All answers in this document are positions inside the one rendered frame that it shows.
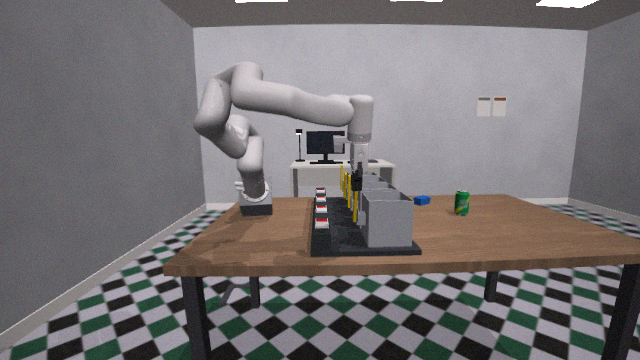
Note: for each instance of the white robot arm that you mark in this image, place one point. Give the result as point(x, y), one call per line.
point(248, 92)

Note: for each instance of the blue plastic box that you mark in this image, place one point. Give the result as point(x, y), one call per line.
point(422, 200)

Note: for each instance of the green drink can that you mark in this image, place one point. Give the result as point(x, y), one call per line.
point(461, 206)

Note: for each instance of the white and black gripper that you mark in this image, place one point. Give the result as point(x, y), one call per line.
point(358, 156)

